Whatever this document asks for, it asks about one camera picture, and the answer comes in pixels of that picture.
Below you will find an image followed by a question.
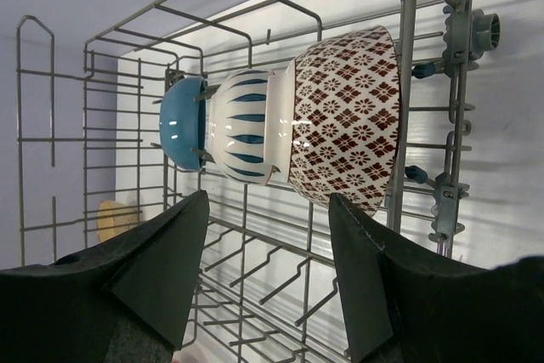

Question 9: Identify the grey wire dish rack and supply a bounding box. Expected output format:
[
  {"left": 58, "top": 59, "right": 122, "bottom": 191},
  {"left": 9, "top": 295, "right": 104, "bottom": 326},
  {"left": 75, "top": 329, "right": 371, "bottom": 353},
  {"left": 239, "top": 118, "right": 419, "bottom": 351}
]
[{"left": 16, "top": 0, "right": 499, "bottom": 362}]

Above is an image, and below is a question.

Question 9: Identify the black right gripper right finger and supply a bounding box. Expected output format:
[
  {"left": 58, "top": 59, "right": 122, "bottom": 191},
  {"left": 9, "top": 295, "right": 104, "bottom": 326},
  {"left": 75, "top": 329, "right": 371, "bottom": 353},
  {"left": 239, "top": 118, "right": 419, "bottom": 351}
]
[{"left": 329, "top": 194, "right": 543, "bottom": 362}]

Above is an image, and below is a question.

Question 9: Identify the white bowl orange rim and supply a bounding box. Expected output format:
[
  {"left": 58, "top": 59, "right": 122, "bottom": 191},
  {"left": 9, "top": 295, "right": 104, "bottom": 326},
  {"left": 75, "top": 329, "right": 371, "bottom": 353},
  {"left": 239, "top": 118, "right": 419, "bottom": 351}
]
[{"left": 207, "top": 68, "right": 274, "bottom": 184}]

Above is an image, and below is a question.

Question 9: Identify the tan bowl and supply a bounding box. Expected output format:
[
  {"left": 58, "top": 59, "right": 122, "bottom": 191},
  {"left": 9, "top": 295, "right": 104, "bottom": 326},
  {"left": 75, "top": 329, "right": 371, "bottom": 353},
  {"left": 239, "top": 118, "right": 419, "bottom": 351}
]
[{"left": 96, "top": 200, "right": 140, "bottom": 242}]

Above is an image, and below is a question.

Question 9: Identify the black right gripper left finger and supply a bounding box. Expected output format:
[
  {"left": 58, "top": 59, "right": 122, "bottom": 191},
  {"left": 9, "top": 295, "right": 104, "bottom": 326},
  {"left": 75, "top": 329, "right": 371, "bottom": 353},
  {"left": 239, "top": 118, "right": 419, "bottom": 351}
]
[{"left": 1, "top": 190, "right": 209, "bottom": 362}]

